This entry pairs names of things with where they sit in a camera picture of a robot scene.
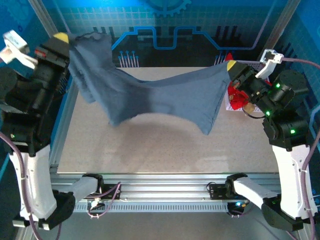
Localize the blue t-shirt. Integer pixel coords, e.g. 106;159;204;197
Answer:
66;32;232;136

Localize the red t-shirt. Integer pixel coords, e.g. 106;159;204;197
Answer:
225;51;272;111

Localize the white plastic basket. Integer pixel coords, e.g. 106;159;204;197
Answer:
224;59;271;112

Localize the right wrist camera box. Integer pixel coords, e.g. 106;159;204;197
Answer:
255;48;285;79

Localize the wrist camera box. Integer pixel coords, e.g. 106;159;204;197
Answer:
255;48;285;79
0;29;39;72

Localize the aluminium frame post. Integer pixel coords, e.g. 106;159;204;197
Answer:
28;0;64;36
261;0;302;55

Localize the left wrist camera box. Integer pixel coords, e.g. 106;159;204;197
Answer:
0;29;39;72

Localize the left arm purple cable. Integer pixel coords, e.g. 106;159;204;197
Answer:
0;131;123;240

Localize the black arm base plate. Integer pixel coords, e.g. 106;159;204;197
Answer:
86;183;123;200
208;183;249;201

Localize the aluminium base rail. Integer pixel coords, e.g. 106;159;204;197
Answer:
49;172;284;201

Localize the slotted cable duct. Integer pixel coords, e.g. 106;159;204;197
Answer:
74;201;231;214

